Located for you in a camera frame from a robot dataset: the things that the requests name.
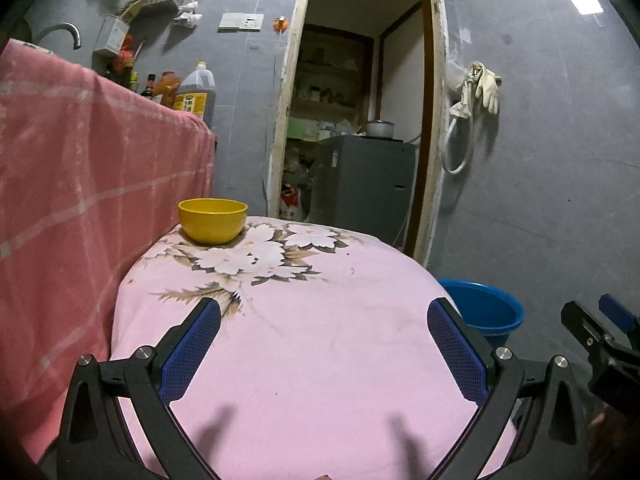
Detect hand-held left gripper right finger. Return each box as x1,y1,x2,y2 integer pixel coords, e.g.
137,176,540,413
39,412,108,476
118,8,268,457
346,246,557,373
400,297,591,480

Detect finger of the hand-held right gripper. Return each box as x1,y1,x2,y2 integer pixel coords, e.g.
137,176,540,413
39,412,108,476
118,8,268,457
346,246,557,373
560,301,621,361
599,294,640,336

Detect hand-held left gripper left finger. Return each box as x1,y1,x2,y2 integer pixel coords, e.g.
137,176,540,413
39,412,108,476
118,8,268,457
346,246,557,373
56,297,222,480

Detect blue plastic bucket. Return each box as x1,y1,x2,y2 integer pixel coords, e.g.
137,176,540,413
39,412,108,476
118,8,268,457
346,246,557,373
438,280,525,337

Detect person's right hand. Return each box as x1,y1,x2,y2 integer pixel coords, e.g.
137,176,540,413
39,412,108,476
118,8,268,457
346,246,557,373
589,405,640,480

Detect yellow bowl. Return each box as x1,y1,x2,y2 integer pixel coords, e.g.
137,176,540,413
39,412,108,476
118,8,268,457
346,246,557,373
178,198,249,246

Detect red white bag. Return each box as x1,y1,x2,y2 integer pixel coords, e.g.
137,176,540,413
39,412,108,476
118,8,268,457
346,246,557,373
279,185,301,221

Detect grey appliance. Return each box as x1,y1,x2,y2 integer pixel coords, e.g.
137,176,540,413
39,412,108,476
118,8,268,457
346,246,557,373
307,135,417,253

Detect pink plaid cloth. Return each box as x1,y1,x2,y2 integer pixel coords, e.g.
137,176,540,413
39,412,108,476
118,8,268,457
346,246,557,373
0,40,216,466

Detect large cooking oil bottle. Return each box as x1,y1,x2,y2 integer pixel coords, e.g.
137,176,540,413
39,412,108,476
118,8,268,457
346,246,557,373
172,61,217,128

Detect cream rubber gloves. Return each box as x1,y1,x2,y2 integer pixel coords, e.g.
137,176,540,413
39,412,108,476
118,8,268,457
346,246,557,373
472,61,502,113

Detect orange bottle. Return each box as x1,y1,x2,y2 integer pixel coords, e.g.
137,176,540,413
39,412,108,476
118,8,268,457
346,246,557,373
152,71,181,106

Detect clear plastic bag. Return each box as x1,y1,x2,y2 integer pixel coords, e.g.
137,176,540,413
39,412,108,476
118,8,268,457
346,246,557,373
444,55,471,93

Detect wooden shelf unit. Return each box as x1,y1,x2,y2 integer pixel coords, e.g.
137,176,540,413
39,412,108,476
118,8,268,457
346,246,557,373
290,25,375,136

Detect white crumpled cloth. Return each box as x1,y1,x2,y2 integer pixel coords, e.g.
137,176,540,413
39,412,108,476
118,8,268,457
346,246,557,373
172,0,203,26

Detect metal faucet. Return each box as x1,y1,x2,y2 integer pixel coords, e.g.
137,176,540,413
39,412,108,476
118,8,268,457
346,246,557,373
32,22,82,51

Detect white sprayer hose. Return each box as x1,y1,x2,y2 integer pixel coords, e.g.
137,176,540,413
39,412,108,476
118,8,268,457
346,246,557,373
441,62,476,175

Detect wooden door frame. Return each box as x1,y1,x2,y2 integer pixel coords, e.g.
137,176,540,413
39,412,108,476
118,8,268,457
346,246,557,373
265,0,447,267

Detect white wall utensil holder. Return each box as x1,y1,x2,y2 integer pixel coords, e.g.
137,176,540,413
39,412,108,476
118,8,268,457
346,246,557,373
93,15,128,57

